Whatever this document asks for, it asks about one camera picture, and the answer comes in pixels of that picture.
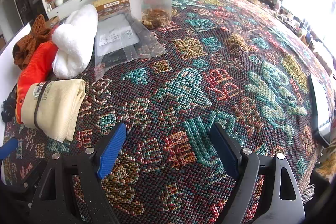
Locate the black item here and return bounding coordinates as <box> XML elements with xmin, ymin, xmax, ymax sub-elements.
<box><xmin>1</xmin><ymin>85</ymin><xmax>17</xmax><ymax>123</ymax></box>

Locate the cream cloth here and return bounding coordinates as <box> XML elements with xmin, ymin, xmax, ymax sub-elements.
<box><xmin>21</xmin><ymin>79</ymin><xmax>86</xmax><ymax>143</ymax></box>

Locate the orange plush fish toy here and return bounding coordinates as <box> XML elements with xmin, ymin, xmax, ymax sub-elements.
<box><xmin>15</xmin><ymin>41</ymin><xmax>58</xmax><ymax>124</ymax></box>

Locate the brown knitted scarf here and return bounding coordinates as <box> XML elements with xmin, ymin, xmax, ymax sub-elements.
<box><xmin>13</xmin><ymin>14</ymin><xmax>52</xmax><ymax>71</ymax></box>

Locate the white towel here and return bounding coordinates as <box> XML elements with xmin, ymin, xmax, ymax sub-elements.
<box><xmin>52</xmin><ymin>4</ymin><xmax>98</xmax><ymax>79</ymax></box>

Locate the clear zip bag with document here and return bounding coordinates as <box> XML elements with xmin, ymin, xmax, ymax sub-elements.
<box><xmin>94</xmin><ymin>10</ymin><xmax>166</xmax><ymax>69</ymax></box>

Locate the patterned woven tablecloth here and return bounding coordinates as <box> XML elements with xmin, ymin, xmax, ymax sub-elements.
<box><xmin>4</xmin><ymin>0</ymin><xmax>333</xmax><ymax>223</ymax></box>

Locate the red flower vase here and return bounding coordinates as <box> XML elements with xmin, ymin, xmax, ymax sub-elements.
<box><xmin>45</xmin><ymin>0</ymin><xmax>64</xmax><ymax>10</ymax></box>

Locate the white tv console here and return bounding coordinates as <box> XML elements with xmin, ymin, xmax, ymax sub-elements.
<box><xmin>47</xmin><ymin>0</ymin><xmax>129</xmax><ymax>21</ymax></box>

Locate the flat yellow cardboard box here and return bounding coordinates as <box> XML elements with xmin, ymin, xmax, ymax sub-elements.
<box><xmin>92</xmin><ymin>0</ymin><xmax>129</xmax><ymax>12</ymax></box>

